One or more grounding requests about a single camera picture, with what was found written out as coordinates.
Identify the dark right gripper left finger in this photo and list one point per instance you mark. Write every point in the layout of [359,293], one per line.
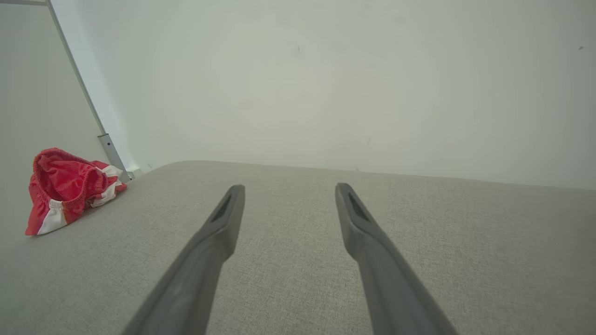
[200,270]

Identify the red shorts with white stripe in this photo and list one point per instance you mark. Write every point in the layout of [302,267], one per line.
[65,186]

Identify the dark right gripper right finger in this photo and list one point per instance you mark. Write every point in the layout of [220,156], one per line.
[386,274]

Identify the grey metal pole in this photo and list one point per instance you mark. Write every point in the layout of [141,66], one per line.
[109,149]

